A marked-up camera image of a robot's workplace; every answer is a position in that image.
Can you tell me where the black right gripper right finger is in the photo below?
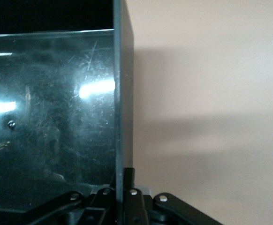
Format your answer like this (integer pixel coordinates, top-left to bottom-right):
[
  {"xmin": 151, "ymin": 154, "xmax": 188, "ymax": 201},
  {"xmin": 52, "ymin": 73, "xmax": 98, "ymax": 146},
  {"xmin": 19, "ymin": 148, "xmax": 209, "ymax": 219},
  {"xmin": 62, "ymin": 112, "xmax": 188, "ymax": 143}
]
[{"xmin": 123, "ymin": 167, "xmax": 223, "ymax": 225}]

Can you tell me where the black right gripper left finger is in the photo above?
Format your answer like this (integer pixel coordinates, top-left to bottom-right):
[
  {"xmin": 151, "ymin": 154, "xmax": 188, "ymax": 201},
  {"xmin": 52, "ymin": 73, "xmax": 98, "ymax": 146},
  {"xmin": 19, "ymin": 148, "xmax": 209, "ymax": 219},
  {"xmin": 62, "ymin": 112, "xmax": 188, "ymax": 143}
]
[{"xmin": 27, "ymin": 173, "xmax": 116, "ymax": 225}]

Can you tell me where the black plastic tray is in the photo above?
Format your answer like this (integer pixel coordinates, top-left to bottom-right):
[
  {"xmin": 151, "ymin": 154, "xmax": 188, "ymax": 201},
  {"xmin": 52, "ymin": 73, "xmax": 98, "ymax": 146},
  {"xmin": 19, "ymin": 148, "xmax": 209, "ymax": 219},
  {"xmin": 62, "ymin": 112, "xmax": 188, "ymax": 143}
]
[{"xmin": 0, "ymin": 0, "xmax": 136, "ymax": 225}]

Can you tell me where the brown table cover sheet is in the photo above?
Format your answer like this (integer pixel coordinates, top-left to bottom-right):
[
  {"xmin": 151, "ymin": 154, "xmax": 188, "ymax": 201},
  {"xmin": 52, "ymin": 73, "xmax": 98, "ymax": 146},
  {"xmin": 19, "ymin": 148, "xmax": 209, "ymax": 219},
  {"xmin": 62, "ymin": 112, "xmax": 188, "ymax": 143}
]
[{"xmin": 121, "ymin": 0, "xmax": 273, "ymax": 225}]

